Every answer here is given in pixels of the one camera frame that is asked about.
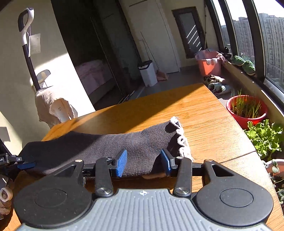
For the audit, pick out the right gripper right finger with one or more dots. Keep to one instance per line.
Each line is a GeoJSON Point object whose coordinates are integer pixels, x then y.
{"type": "Point", "coordinates": [218, 193]}

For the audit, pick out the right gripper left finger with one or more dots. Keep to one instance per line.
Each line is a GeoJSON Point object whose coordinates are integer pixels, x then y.
{"type": "Point", "coordinates": [65, 196]}

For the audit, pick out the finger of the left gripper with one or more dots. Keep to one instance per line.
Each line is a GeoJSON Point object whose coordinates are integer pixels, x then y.
{"type": "Point", "coordinates": [25, 165]}

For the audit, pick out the red pot with grass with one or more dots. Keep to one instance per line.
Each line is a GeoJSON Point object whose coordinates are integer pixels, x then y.
{"type": "Point", "coordinates": [245, 108]}

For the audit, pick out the paper tag on mop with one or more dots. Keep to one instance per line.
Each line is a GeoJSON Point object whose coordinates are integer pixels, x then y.
{"type": "Point", "coordinates": [34, 44]}

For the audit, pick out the beige cloth on chair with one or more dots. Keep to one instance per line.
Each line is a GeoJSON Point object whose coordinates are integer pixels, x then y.
{"type": "Point", "coordinates": [52, 108]}

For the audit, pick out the black and white mop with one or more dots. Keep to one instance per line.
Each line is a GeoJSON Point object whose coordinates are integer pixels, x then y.
{"type": "Point", "coordinates": [25, 20]}

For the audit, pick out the pink plastic bucket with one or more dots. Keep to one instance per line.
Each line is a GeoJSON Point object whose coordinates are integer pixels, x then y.
{"type": "Point", "coordinates": [209, 62]}

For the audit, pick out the white trash bin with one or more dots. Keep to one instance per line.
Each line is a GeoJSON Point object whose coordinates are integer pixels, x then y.
{"type": "Point", "coordinates": [147, 72]}

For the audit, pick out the white folding chair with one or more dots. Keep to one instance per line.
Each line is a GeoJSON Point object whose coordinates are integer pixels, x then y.
{"type": "Point", "coordinates": [41, 77]}

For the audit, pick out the pink bed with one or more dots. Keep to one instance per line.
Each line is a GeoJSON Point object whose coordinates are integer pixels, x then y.
{"type": "Point", "coordinates": [93, 74]}

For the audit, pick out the green leafy plant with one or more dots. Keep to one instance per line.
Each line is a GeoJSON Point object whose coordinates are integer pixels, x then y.
{"type": "Point", "coordinates": [266, 137]}

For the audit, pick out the pair of slippers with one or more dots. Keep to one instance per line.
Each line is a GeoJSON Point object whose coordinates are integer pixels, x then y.
{"type": "Point", "coordinates": [217, 85]}

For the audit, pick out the green round cactus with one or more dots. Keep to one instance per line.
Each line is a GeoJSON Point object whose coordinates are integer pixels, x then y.
{"type": "Point", "coordinates": [249, 67]}
{"type": "Point", "coordinates": [237, 60]}

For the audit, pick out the dark knitted garment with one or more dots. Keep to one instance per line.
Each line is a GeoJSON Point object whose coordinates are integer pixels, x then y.
{"type": "Point", "coordinates": [143, 148]}

